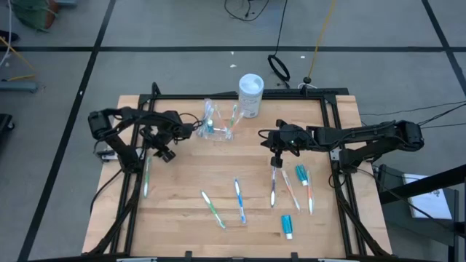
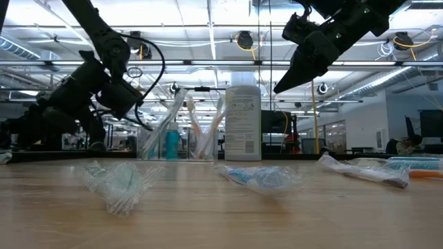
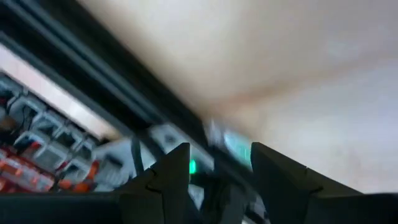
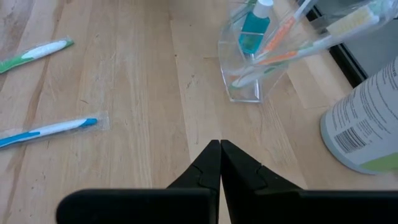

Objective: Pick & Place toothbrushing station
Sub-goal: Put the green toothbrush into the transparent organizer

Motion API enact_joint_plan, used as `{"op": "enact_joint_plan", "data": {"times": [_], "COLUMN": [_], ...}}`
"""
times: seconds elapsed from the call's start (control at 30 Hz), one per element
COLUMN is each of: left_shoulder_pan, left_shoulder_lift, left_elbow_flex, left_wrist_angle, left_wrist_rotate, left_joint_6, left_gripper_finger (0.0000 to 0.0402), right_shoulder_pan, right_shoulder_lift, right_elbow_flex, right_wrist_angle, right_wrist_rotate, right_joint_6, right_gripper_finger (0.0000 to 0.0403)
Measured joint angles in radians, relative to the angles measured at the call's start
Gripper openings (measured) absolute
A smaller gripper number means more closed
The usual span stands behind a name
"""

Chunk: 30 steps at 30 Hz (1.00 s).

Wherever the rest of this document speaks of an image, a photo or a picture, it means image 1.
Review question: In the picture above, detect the white wipes canister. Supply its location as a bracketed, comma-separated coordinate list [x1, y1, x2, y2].
[238, 73, 265, 119]

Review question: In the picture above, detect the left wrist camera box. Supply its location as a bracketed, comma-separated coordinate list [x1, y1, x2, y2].
[161, 148, 177, 164]

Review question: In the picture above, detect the dark grey storage bin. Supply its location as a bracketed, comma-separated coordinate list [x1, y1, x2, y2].
[374, 163, 460, 247]

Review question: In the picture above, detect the blue toothbrush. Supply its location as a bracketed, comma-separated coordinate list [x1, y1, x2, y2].
[233, 177, 248, 225]

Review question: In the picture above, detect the small grey connector box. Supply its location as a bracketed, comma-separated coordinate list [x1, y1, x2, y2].
[95, 148, 119, 162]

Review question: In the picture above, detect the clear plastic organizer cup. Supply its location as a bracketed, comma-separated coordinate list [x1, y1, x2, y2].
[196, 97, 236, 143]

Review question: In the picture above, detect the black diagonal stand bar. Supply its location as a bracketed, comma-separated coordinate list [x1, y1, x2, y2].
[378, 164, 466, 205]

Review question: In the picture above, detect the black coiled cable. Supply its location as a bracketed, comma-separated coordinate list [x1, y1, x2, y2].
[267, 0, 291, 88]

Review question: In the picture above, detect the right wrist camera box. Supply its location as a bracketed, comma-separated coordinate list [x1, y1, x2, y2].
[270, 151, 285, 169]

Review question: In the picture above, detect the white floor cable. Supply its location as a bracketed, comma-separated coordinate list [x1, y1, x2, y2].
[0, 0, 14, 68]

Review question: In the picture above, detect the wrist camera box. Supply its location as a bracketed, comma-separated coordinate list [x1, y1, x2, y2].
[270, 151, 285, 169]
[161, 148, 177, 164]

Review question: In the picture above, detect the yellow floor cable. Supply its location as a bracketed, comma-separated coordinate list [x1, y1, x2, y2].
[0, 36, 37, 83]

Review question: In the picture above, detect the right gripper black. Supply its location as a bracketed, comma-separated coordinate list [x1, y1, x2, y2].
[258, 119, 314, 156]

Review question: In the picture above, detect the black looped cable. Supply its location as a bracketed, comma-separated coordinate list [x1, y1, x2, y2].
[223, 0, 272, 23]

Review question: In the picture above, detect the green fabric bag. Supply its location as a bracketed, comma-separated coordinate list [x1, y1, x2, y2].
[10, 0, 60, 33]

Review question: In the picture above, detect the white paper sheet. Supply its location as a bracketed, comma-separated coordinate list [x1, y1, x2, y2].
[401, 172, 454, 221]

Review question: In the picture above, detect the green toothbrush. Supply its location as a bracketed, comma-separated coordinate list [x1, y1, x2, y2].
[143, 156, 151, 199]
[228, 103, 239, 128]
[200, 190, 227, 230]

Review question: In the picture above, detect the yellow hanging cable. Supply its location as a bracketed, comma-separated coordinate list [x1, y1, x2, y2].
[307, 0, 338, 79]

